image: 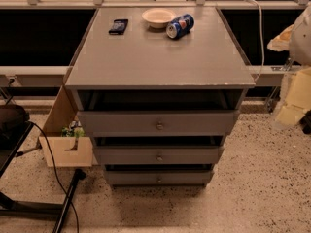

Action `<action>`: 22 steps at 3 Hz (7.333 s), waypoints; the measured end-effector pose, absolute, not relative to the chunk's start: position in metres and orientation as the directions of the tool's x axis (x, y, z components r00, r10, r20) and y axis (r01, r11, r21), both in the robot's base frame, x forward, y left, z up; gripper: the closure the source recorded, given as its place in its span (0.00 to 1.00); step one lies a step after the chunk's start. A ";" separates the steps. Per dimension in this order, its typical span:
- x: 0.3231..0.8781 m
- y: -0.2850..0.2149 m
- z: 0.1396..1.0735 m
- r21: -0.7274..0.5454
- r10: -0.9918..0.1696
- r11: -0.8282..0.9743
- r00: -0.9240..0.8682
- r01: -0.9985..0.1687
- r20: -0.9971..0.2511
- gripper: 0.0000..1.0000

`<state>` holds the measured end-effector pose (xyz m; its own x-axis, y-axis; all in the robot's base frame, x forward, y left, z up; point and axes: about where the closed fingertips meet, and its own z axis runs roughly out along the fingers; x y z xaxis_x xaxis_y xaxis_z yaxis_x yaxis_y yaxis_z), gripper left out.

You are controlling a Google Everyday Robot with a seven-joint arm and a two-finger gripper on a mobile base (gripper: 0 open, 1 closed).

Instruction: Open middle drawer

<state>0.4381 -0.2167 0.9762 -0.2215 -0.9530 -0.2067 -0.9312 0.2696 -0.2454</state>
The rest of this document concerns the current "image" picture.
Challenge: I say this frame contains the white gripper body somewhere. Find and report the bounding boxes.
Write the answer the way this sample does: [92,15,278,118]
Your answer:
[281,66,311,114]

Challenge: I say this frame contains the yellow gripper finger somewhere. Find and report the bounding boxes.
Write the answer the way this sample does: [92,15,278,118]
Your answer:
[267,25,294,51]
[275,106,306,126]

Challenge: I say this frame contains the grey drawer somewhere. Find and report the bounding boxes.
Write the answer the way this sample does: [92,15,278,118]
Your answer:
[77,111,239,137]
[104,170,213,186]
[93,147,224,165]

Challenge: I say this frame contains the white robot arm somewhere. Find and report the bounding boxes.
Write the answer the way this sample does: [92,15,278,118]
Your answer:
[267,6,311,127]

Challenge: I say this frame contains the grey top drawer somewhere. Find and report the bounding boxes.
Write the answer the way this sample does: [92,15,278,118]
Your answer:
[77,111,239,137]

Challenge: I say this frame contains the grey drawer cabinet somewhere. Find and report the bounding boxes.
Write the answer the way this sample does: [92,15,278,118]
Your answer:
[66,7,254,172]

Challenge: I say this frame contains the grey bottom drawer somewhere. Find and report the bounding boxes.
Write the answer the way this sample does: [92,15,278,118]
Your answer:
[104,170,213,186]

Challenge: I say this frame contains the blue soda can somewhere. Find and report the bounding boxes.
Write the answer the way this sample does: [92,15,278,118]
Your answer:
[166,14,194,39]

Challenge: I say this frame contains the white bowl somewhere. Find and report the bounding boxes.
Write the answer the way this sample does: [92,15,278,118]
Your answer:
[142,8,176,29]

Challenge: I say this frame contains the dark blue snack packet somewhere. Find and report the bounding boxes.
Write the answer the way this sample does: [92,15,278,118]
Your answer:
[109,19,128,35]

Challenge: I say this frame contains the green snack bags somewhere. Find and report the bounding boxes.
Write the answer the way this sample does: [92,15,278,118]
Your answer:
[61,120,85,138]

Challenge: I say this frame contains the wooden box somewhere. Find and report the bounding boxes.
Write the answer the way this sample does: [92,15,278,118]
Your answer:
[39,87,94,167]

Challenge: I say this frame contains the white cable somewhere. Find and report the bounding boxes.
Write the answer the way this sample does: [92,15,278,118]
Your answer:
[243,0,266,83]

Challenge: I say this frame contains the black cable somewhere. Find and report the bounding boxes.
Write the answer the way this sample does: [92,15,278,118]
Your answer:
[28,120,81,233]

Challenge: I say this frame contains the black stand frame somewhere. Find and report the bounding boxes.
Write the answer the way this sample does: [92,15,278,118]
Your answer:
[0,104,87,233]

